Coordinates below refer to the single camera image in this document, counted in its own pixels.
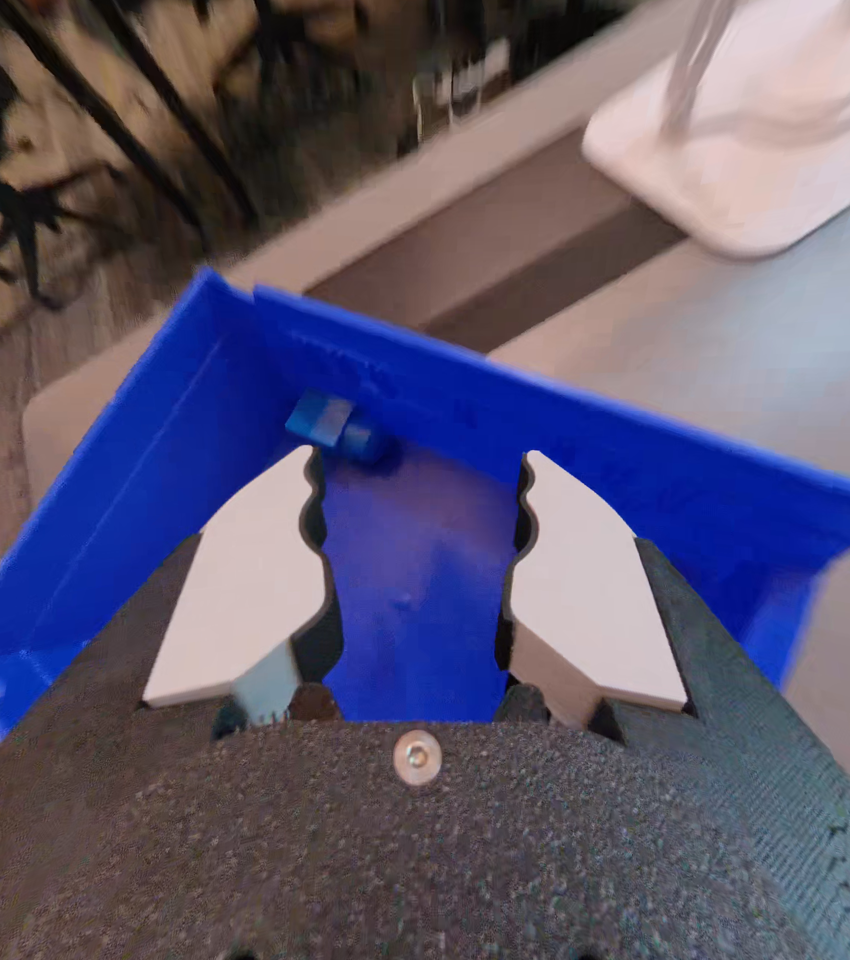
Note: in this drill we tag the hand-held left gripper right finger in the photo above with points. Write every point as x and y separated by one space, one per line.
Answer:
590 615

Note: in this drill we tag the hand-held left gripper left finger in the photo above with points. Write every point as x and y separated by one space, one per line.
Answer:
244 600

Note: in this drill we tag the blue plastic bin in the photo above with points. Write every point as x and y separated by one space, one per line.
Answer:
620 465

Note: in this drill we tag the blue mega block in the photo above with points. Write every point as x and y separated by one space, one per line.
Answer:
320 420

